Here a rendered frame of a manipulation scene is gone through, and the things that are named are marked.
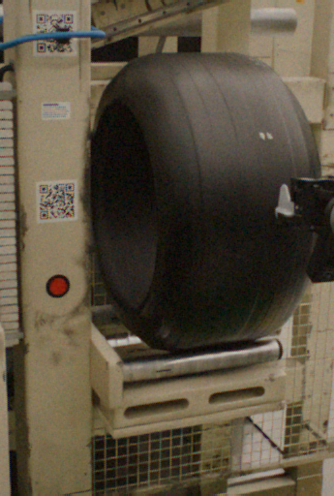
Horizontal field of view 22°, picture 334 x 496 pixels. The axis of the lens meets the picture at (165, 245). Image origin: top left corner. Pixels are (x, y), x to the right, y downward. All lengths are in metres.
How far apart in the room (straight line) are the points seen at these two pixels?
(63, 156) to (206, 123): 0.26
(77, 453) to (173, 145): 0.65
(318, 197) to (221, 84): 0.32
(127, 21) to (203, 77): 0.44
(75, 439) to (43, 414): 0.09
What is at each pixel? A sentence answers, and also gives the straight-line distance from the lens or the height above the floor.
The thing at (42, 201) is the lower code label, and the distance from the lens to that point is 1.53.
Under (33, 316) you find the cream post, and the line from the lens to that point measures 1.59.
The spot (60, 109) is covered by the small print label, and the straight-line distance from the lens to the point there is 1.51.
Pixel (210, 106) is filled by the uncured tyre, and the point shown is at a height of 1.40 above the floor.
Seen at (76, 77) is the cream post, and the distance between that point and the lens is 1.51.
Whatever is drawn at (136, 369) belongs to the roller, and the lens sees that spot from 1.61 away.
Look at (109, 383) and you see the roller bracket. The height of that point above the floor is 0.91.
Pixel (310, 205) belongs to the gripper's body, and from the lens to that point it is 1.32.
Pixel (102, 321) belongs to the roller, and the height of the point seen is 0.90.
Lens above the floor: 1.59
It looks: 17 degrees down
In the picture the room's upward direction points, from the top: 1 degrees clockwise
